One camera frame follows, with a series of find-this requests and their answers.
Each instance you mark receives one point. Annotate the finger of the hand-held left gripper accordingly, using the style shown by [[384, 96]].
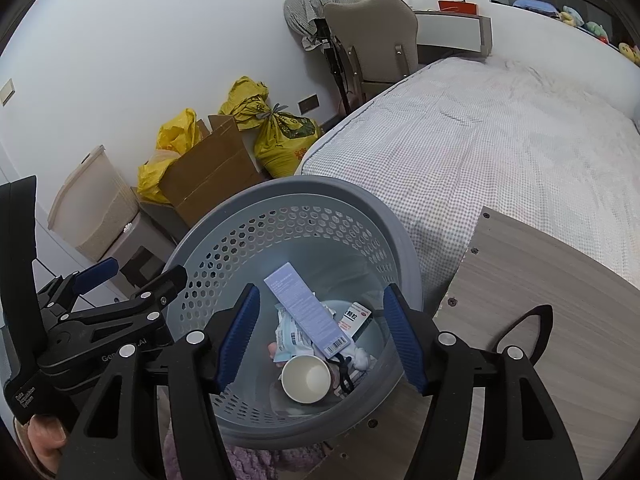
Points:
[[95, 272], [150, 295]]

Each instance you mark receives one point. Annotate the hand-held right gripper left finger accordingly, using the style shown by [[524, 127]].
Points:
[[240, 330]]

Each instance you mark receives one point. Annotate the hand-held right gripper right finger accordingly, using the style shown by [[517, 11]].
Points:
[[402, 335]]

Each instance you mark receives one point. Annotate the small pink item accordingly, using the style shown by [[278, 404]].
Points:
[[273, 350]]

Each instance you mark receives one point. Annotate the knotted white cloth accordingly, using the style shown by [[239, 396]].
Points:
[[361, 357]]

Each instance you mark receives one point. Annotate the green white medicine box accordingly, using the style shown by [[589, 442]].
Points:
[[355, 320]]

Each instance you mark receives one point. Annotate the blue white wipes packet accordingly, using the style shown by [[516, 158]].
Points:
[[295, 337]]

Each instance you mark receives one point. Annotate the long purple carton box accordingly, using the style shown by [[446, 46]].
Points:
[[305, 305]]

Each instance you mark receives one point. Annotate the red printed paper cup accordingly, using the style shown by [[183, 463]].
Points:
[[305, 377]]

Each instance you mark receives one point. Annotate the gray perforated plastic basket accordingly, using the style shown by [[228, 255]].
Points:
[[310, 220]]

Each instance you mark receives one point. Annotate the person's left hand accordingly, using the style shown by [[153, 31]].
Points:
[[46, 442]]

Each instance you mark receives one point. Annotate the beige drawer cabinet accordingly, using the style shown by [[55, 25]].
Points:
[[145, 245]]

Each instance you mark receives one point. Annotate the beige plastic storage bin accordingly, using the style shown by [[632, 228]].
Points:
[[95, 200]]

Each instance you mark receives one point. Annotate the purple fluffy rug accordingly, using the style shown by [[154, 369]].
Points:
[[250, 462]]

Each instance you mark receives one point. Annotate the brown cardboard box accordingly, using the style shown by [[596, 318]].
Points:
[[210, 175]]

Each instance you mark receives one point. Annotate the large yellow plastic bag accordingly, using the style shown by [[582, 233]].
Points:
[[172, 135]]

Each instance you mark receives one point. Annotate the yellow sack with gray tie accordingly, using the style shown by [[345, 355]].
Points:
[[285, 140]]

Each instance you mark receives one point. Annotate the bed with gray checked sheet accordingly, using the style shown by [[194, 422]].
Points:
[[475, 150]]

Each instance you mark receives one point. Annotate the crumpled yellow bag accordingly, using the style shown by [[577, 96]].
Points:
[[245, 100]]

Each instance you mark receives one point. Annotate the beige upholstered chair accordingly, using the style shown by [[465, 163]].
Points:
[[370, 35]]

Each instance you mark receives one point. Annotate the white and gray desk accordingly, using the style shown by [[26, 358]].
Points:
[[450, 30]]

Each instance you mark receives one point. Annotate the red box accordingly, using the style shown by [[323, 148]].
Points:
[[457, 6]]

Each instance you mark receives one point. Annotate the blue cushion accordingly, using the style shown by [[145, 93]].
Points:
[[532, 5]]

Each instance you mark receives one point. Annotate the green plush toy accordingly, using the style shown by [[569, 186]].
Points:
[[596, 31]]

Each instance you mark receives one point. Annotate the blue and yellow plush toy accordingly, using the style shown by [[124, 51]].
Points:
[[571, 15]]

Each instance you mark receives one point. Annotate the beige wall switch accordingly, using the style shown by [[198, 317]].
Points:
[[7, 92]]

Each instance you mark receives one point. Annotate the dark wall socket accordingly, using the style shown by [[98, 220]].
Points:
[[308, 104]]

